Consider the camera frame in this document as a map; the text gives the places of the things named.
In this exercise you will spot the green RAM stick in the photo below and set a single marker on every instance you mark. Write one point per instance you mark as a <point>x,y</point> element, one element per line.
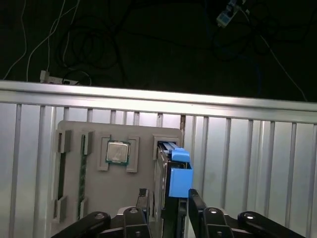
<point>82,173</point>

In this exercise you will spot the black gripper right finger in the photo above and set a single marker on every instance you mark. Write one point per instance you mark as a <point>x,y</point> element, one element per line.
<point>213,225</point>

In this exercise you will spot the silver CPU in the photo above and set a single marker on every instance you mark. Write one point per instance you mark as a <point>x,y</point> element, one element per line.
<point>118,151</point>

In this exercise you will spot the white blue adapter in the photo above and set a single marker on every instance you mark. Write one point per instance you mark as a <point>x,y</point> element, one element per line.
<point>224,18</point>

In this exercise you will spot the white power strip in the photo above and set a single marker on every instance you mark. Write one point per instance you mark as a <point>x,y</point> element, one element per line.
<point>50,78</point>

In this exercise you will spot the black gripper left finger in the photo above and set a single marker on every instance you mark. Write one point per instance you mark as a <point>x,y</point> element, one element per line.
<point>136,223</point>

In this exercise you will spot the grey part rack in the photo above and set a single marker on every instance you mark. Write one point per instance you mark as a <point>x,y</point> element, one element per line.
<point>111,193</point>

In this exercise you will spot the hard disk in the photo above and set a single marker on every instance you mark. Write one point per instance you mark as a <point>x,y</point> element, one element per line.
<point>180,183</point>

